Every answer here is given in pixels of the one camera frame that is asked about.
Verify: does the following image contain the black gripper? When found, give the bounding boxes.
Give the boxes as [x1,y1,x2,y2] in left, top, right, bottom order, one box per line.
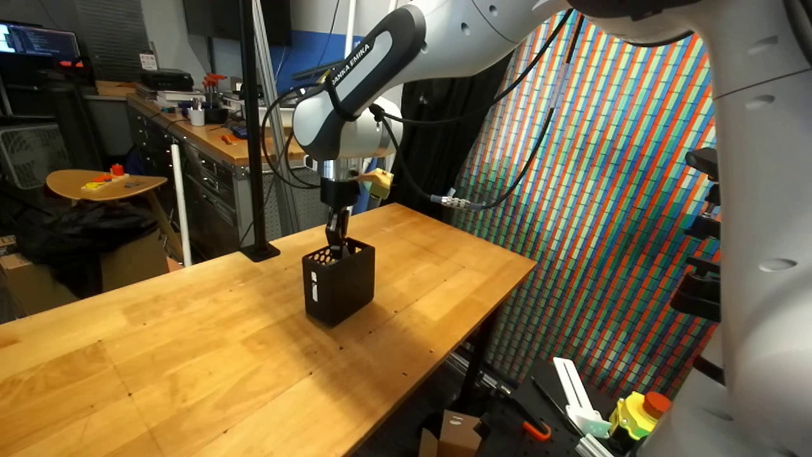
[318,177,360,258]

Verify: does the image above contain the black perforated box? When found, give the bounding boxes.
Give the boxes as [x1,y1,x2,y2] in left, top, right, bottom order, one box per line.
[299,237,377,329]

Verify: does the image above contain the small cardboard box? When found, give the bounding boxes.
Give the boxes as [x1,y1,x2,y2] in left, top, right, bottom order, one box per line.
[415,408,490,457]

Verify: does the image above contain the black curtain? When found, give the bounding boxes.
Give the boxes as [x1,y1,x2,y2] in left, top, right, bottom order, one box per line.
[387,54,514,223]

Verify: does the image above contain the black pole stand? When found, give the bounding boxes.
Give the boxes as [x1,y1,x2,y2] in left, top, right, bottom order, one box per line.
[239,0,282,265]

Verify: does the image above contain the thin white tube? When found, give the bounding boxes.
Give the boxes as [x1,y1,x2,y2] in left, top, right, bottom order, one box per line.
[167,141,195,268]

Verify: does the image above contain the wooden workbench with drawers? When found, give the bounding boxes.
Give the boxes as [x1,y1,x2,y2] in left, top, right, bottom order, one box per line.
[124,88,338,256]

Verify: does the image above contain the grey aluminium pole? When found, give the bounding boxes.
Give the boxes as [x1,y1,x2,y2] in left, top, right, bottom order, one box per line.
[248,0,301,237]

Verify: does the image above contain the small white bottle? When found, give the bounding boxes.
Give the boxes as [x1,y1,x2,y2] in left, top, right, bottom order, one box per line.
[184,94,209,130]

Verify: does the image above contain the black table leg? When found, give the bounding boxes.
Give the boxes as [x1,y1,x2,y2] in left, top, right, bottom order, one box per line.
[455,315,502,417]

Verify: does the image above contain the white pole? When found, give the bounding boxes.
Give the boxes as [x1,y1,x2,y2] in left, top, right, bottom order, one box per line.
[339,0,360,65]

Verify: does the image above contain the black case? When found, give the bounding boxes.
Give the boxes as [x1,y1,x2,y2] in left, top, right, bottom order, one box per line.
[136,69,198,94]

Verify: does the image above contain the orange yellow toy pieces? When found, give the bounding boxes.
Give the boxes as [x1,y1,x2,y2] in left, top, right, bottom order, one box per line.
[82,163,131,195]

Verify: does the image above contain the black bag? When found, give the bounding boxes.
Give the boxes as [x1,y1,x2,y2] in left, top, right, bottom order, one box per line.
[12,199,167,299]

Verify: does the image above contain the striped multicolour backdrop panel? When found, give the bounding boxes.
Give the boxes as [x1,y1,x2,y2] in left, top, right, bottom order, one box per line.
[452,8,726,400]

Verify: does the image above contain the round wooden stool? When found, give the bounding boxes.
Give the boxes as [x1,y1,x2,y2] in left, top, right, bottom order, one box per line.
[44,164,184,266]

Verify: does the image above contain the computer monitor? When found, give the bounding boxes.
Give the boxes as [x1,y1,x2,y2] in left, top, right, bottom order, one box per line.
[0,21,84,63]

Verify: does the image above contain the yellow-green orange wrist camera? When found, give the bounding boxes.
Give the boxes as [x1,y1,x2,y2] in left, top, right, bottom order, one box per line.
[360,167,396,204]

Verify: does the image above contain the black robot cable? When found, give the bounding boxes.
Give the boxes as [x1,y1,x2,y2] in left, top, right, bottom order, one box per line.
[255,8,585,214]

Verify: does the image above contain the white plastic rail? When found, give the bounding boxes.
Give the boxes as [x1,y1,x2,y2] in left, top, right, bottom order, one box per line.
[550,356,620,457]

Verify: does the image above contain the orange-handled tool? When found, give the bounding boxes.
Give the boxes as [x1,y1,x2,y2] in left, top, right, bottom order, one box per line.
[495,385,556,445]

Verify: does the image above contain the black camera on stand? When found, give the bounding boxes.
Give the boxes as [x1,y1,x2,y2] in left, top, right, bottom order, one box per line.
[670,146,722,322]

